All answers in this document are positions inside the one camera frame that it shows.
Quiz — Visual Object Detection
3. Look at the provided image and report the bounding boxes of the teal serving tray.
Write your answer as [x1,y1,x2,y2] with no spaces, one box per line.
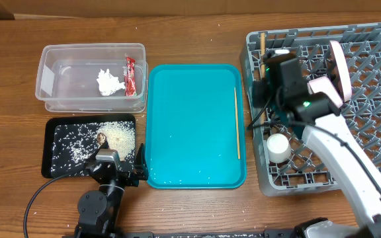
[145,64,247,189]

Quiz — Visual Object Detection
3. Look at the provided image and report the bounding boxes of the wooden chopstick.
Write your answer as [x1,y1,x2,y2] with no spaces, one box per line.
[233,88,241,160]
[260,32,266,79]

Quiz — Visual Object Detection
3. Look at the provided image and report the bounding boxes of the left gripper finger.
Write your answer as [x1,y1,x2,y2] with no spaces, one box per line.
[134,143,149,180]
[86,141,108,164]

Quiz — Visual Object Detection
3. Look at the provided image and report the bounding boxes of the red snack wrapper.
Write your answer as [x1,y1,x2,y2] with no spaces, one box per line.
[124,57,137,97]

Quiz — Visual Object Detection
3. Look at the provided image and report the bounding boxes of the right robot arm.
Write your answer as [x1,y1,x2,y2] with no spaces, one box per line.
[252,53,381,237]

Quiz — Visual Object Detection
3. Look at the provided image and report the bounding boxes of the black plastic tray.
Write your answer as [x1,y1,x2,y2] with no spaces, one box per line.
[41,114,136,179]

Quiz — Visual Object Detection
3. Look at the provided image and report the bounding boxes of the white plate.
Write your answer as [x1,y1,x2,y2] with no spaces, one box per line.
[307,76,343,108]

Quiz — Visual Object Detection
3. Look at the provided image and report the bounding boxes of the rice and food scraps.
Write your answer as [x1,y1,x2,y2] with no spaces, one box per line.
[46,121,135,177]

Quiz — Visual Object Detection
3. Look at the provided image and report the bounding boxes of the clear plastic bin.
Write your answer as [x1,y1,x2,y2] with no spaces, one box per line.
[35,43,149,113]

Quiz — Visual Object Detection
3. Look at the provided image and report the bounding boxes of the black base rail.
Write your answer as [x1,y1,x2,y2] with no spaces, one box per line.
[124,229,303,238]

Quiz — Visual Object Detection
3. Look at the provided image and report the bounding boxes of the grey dishwasher rack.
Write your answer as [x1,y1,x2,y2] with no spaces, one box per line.
[240,22,381,196]

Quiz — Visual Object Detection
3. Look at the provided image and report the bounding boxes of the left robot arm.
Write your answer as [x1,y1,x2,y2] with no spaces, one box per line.
[74,142,149,237]

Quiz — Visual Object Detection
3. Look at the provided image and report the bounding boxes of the white napkin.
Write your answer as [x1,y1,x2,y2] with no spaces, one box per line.
[97,69,126,97]

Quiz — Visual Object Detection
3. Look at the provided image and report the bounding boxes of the white cup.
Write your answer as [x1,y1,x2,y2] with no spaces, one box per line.
[267,134,291,163]

